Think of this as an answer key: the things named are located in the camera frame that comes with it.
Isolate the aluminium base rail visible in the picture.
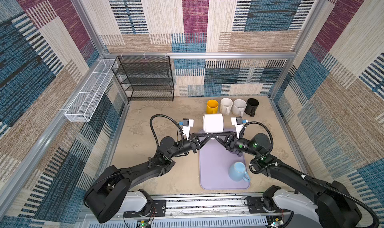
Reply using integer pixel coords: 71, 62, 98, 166
74, 191, 325, 228

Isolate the white mug dark rim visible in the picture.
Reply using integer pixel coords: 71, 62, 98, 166
203, 113, 224, 134

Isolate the black mug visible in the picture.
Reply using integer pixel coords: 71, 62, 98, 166
245, 98, 260, 117

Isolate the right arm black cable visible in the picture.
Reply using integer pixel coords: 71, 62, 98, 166
244, 121, 380, 228

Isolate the white tall mug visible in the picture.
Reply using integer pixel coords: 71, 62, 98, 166
220, 98, 233, 115

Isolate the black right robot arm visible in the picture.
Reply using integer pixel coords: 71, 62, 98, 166
213, 131, 368, 228

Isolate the black wire shelf rack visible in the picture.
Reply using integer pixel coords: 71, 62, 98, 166
112, 56, 175, 101

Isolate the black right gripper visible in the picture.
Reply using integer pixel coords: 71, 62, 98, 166
212, 130, 259, 156

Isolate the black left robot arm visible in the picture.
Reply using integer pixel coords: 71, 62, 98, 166
84, 133, 212, 224

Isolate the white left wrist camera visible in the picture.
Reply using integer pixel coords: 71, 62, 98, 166
179, 118, 194, 140

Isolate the lavender plastic tray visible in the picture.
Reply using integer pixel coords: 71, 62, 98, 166
199, 139, 250, 190

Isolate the white wire mesh basket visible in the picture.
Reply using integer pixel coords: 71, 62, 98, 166
65, 59, 115, 122

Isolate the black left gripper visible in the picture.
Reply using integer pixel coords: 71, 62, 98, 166
168, 134, 210, 160

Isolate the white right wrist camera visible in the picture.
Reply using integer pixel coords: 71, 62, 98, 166
231, 116, 248, 138

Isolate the yellow mug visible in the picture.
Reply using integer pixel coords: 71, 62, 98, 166
206, 99, 219, 114

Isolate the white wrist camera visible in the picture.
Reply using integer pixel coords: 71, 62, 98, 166
231, 116, 248, 138
179, 118, 194, 140

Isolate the light blue mug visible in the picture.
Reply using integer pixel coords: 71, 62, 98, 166
229, 161, 251, 183

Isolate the white speckled mug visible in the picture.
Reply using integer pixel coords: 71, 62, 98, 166
231, 99, 247, 117

